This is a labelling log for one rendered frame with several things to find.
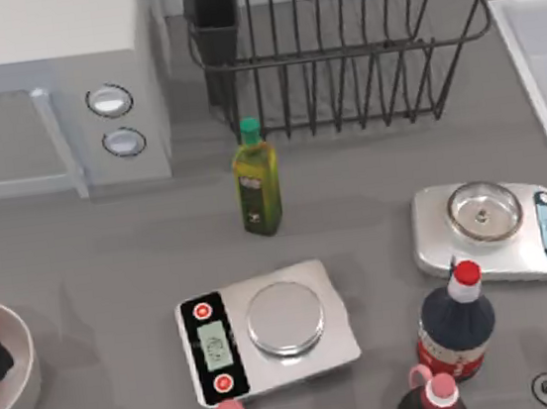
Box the green oil bottle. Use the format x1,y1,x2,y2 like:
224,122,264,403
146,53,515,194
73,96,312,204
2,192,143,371
225,114,289,242

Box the silver scale with black panel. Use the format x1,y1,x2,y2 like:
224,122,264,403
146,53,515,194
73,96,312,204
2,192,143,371
168,254,369,409

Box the white microwave knob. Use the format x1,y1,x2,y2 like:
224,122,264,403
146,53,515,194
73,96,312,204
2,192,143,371
100,124,150,160
83,80,137,123

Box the black utensil holder cup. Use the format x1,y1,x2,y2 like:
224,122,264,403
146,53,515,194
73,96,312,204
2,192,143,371
181,0,247,70

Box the silver scale with blue display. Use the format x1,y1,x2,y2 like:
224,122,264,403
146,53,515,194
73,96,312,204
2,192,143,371
404,171,547,296

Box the round glass bowl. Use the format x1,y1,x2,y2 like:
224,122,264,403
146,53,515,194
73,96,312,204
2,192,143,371
443,175,527,248

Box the dark bottle with red cap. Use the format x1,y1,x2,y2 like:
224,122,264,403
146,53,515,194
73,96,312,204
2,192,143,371
406,256,504,389

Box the pale microwave oven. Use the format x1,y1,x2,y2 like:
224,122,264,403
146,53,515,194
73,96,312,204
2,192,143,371
0,0,178,209

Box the black wire dish rack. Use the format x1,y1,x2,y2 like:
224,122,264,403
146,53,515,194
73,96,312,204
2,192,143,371
181,0,504,152

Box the pale microwave door handle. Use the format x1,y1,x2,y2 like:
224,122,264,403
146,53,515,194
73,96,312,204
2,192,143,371
29,82,91,204

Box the dark jug with pink handle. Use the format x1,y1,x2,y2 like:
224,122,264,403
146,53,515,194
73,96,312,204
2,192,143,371
387,358,473,409

